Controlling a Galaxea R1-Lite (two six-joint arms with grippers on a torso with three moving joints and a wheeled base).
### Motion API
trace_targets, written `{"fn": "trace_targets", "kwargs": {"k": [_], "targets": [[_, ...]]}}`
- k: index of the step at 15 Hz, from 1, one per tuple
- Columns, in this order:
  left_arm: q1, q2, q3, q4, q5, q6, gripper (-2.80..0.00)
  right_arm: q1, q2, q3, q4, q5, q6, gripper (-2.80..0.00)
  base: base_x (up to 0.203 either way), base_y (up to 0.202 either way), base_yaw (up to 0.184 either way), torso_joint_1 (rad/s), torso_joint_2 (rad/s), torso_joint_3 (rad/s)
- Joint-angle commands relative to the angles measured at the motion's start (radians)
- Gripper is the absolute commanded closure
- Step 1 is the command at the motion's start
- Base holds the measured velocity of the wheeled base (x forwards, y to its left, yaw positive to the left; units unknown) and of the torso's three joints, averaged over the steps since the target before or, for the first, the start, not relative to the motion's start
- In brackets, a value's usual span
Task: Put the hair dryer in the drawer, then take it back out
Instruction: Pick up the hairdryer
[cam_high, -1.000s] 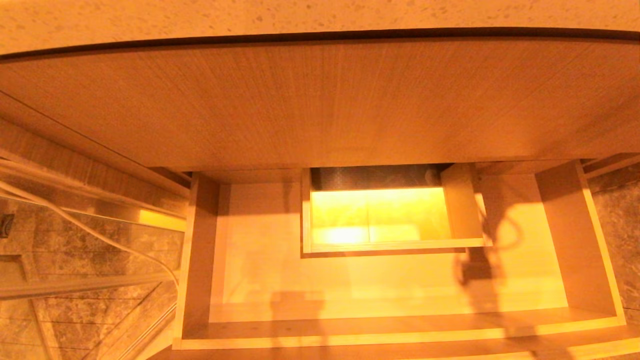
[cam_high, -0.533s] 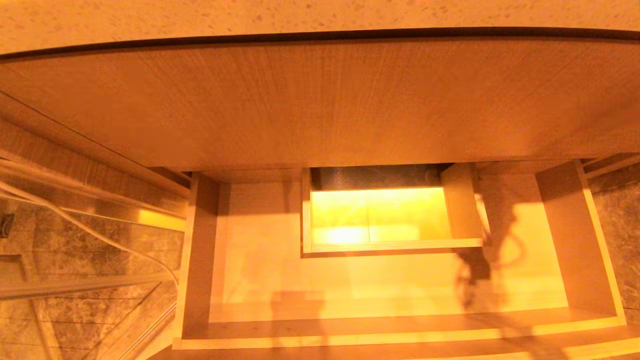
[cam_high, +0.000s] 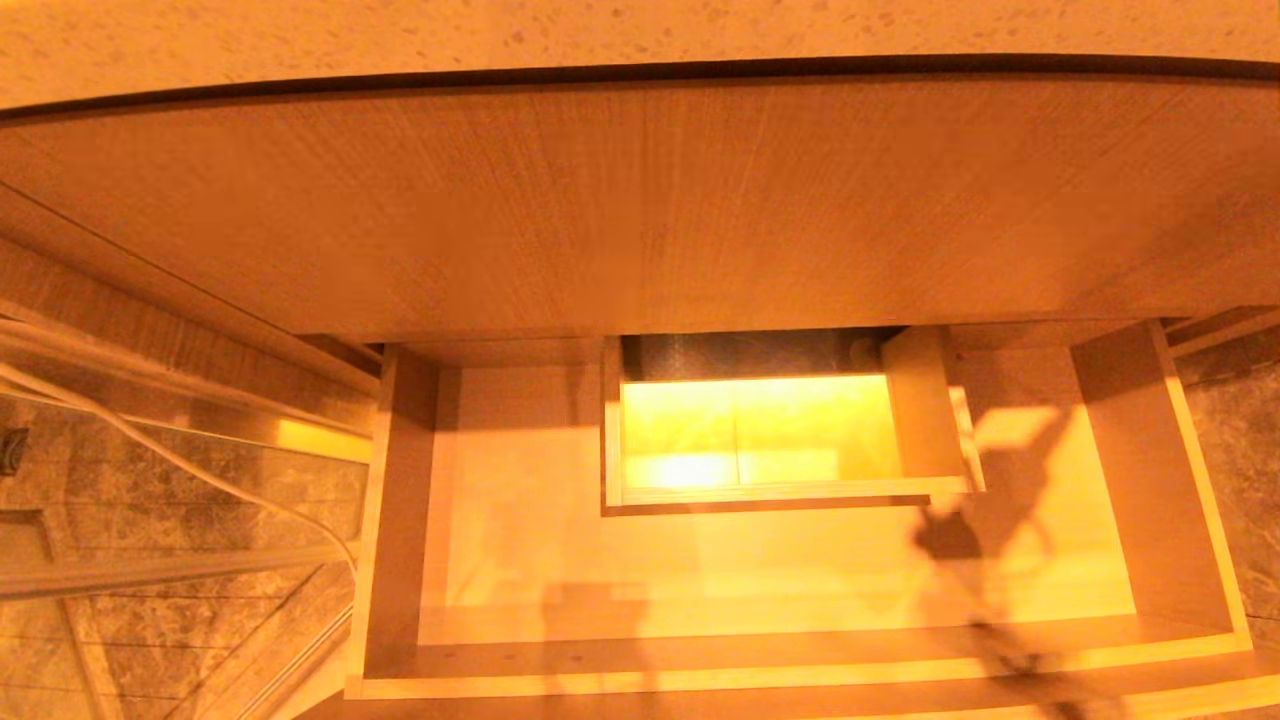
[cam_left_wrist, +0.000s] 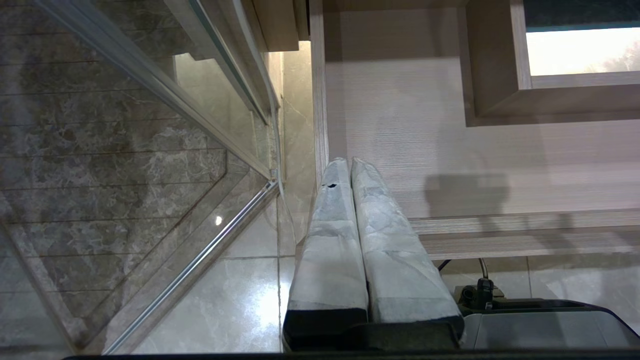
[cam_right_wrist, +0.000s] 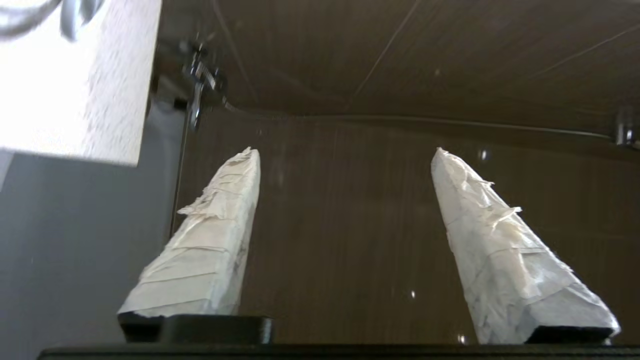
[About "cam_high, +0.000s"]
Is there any wooden vanity drawer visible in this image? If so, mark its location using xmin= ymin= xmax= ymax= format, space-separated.
xmin=295 ymin=318 xmax=1280 ymax=720

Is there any thin white cable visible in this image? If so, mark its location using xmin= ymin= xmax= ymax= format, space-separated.
xmin=0 ymin=355 xmax=359 ymax=571

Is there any glass shower screen pale frame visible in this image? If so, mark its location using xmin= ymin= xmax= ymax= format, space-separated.
xmin=0 ymin=315 xmax=373 ymax=720

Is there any wooden vanity side panel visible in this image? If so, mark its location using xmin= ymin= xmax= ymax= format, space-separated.
xmin=0 ymin=183 xmax=386 ymax=436

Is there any wooden upper vanity front panel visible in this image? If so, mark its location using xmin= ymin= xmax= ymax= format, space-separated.
xmin=0 ymin=75 xmax=1280 ymax=346

